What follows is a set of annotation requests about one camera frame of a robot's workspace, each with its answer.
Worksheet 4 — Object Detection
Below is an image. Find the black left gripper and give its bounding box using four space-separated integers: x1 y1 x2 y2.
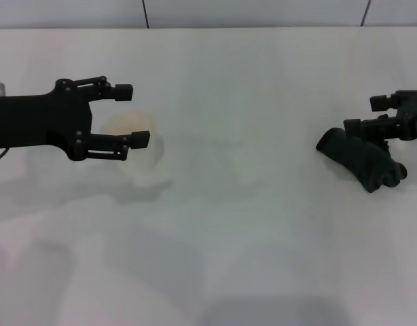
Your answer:
0 75 151 162

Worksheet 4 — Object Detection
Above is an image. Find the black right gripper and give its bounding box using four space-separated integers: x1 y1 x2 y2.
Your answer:
343 87 417 142

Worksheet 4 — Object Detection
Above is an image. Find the white paper cup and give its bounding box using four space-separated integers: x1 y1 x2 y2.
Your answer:
99 109 166 181

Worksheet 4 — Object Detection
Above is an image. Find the dark blue rag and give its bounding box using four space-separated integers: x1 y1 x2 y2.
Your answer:
315 127 410 194

